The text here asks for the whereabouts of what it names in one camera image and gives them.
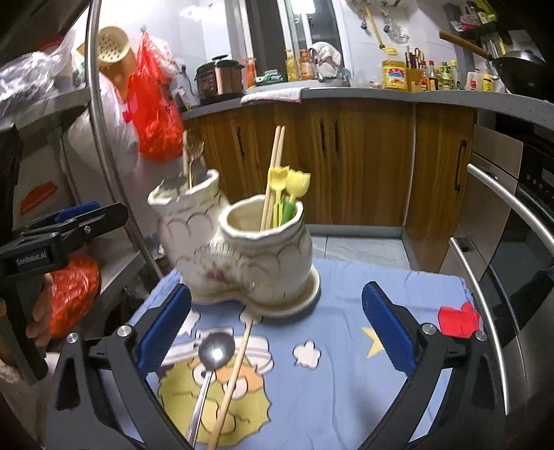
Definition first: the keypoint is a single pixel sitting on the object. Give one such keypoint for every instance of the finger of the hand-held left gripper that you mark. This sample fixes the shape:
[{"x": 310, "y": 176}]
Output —
[
  {"x": 101, "y": 223},
  {"x": 73, "y": 212}
]

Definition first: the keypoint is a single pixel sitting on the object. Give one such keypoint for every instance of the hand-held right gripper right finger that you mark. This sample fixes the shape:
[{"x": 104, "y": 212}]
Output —
[{"x": 387, "y": 329}]

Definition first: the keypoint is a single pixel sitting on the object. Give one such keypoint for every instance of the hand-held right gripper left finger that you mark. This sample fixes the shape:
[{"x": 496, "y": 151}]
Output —
[{"x": 166, "y": 329}]

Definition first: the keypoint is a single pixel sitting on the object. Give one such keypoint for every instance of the metal spoon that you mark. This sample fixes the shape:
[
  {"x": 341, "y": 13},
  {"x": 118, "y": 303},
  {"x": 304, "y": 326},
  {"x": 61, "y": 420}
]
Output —
[{"x": 216, "y": 350}]

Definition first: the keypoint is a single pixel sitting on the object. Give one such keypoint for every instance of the wooden chopstick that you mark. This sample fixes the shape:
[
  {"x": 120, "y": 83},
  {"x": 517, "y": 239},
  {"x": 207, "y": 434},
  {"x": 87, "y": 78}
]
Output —
[
  {"x": 187, "y": 155},
  {"x": 270, "y": 173},
  {"x": 277, "y": 149},
  {"x": 236, "y": 376}
]

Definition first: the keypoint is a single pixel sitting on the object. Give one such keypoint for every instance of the white ceramic utensil holder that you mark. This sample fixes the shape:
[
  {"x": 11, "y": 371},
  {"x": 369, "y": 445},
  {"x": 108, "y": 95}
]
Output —
[{"x": 259, "y": 259}]

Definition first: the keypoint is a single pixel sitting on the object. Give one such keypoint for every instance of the yellow tulip plastic utensil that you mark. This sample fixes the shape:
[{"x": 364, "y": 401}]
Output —
[
  {"x": 277, "y": 177},
  {"x": 297, "y": 181}
]

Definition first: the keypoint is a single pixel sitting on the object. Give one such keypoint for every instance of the person's left hand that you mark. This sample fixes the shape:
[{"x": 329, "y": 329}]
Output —
[{"x": 43, "y": 311}]

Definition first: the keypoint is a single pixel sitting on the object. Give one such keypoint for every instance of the white box with red label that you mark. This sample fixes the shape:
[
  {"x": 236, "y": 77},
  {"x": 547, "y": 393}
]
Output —
[{"x": 39, "y": 194}]

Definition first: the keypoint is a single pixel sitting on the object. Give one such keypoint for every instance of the blue printed tablecloth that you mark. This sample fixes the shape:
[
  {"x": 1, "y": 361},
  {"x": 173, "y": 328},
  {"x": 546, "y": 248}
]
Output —
[{"x": 337, "y": 311}]

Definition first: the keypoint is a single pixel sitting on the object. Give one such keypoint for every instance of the chrome metal pole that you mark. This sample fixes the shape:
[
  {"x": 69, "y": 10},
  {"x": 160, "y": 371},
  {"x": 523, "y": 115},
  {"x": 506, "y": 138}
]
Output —
[{"x": 113, "y": 164}]

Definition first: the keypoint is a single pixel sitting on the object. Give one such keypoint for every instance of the red plastic piece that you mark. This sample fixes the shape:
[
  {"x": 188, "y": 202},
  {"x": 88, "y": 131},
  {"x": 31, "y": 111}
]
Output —
[{"x": 458, "y": 320}]

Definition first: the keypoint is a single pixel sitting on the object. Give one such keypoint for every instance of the red mesh bag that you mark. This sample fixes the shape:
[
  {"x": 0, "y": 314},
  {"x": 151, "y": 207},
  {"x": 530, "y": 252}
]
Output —
[{"x": 75, "y": 294}]

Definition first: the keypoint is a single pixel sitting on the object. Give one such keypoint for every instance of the white plastic bag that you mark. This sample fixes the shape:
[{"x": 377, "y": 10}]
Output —
[{"x": 104, "y": 130}]

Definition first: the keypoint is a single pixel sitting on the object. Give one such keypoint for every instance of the red plastic bag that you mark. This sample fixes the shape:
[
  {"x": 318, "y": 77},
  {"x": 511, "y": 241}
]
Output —
[{"x": 156, "y": 117}]

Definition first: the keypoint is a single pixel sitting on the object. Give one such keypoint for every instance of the clear plastic bag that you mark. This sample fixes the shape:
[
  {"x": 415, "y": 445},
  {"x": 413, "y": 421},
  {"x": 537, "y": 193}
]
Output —
[{"x": 34, "y": 73}]

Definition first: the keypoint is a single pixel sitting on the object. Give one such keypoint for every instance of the stainless built-in oven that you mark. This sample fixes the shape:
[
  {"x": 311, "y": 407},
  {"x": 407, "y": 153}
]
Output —
[{"x": 510, "y": 259}]

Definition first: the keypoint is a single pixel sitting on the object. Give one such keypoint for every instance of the beige plastic colander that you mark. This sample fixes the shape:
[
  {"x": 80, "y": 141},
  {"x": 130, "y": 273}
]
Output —
[{"x": 113, "y": 47}]

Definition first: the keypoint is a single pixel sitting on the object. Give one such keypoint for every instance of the wooden kitchen cabinet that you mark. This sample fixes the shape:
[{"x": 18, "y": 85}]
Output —
[{"x": 346, "y": 164}]

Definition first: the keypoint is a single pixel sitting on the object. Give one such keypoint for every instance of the electric pressure cooker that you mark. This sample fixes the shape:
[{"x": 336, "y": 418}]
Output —
[{"x": 218, "y": 78}]

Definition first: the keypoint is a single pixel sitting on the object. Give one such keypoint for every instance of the orange packet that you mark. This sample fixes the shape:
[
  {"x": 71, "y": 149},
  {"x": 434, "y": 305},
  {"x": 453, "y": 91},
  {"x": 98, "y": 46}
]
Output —
[{"x": 250, "y": 73}]

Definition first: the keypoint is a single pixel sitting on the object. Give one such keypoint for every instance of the white dish cloth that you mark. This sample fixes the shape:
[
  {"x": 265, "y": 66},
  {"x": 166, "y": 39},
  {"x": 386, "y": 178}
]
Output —
[{"x": 272, "y": 96}]

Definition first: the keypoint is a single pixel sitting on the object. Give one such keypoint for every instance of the green packet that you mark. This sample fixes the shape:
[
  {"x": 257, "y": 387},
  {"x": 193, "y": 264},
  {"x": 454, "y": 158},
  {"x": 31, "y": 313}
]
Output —
[{"x": 270, "y": 78}]

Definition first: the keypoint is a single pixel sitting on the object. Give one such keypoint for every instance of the yellow liquid bottle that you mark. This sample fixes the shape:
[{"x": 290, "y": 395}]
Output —
[{"x": 292, "y": 67}]

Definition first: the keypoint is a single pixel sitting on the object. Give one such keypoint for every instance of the wooden knife block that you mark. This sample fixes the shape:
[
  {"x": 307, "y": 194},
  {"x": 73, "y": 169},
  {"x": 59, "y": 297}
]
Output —
[{"x": 414, "y": 80}]

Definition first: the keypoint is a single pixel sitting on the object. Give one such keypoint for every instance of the yellow oil jug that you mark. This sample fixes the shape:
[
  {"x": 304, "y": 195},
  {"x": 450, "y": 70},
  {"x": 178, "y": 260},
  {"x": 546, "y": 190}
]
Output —
[{"x": 394, "y": 77}]

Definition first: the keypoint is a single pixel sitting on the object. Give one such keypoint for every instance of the orange liquid bottle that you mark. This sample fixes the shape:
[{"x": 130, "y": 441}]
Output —
[{"x": 306, "y": 65}]

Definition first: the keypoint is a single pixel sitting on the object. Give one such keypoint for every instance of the row of condiment bottles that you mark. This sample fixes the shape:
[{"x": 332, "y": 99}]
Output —
[{"x": 454, "y": 78}]

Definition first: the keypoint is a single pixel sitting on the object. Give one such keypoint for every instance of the window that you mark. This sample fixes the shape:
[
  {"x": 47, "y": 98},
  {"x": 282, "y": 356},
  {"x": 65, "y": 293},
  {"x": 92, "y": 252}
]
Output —
[{"x": 290, "y": 30}]

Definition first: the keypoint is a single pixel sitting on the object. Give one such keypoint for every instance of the scissors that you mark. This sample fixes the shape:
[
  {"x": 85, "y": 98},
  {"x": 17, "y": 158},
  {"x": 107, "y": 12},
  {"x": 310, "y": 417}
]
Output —
[{"x": 420, "y": 56}]

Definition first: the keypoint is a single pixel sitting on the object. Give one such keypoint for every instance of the white rag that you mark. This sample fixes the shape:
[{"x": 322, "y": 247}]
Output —
[{"x": 326, "y": 52}]

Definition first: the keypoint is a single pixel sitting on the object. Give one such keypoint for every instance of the black wall shelf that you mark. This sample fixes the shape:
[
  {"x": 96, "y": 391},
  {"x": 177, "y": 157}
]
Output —
[{"x": 478, "y": 17}]

